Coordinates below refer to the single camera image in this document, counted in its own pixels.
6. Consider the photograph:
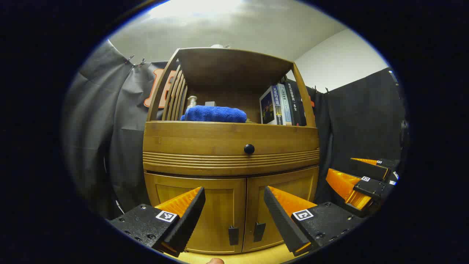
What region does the black book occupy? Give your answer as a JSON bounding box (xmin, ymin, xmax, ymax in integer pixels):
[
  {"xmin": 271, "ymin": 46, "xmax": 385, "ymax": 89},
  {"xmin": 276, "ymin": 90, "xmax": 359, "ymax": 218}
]
[{"xmin": 285, "ymin": 81, "xmax": 307, "ymax": 127}]

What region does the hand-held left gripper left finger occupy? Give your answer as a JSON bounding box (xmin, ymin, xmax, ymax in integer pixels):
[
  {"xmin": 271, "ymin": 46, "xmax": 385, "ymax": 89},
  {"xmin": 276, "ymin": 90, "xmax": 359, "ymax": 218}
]
[{"xmin": 109, "ymin": 186, "xmax": 206, "ymax": 258}]

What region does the wooden double-door shoe cabinet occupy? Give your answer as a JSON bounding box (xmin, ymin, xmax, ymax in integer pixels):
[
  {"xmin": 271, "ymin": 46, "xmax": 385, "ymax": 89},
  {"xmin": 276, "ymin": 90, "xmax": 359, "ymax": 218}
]
[{"xmin": 142, "ymin": 47, "xmax": 320, "ymax": 254}]

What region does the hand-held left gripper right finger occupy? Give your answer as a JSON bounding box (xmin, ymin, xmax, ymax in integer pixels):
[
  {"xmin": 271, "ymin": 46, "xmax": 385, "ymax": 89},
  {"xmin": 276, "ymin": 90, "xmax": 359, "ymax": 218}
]
[{"xmin": 264, "ymin": 186, "xmax": 366, "ymax": 257}]

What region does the wooden shoe cabinet door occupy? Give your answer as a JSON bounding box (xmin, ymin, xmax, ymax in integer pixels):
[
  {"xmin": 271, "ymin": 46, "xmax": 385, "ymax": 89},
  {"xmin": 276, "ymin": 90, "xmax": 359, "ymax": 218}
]
[
  {"xmin": 243, "ymin": 166, "xmax": 319, "ymax": 253},
  {"xmin": 145, "ymin": 172, "xmax": 247, "ymax": 254}
]

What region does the light grey book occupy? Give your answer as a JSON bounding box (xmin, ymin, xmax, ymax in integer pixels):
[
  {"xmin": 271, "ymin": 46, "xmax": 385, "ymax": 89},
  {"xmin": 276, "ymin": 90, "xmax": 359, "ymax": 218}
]
[{"xmin": 277, "ymin": 83, "xmax": 293, "ymax": 126}]

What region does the blue folded towel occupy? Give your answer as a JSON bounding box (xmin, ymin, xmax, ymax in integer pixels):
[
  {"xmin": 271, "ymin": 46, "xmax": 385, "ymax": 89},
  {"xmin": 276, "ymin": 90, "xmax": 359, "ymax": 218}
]
[{"xmin": 180, "ymin": 105, "xmax": 247, "ymax": 123}]

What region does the dark blue picture-cover book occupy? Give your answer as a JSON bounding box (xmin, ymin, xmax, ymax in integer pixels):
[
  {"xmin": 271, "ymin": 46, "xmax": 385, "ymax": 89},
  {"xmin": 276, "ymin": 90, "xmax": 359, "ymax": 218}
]
[{"xmin": 259, "ymin": 85, "xmax": 283, "ymax": 125}]

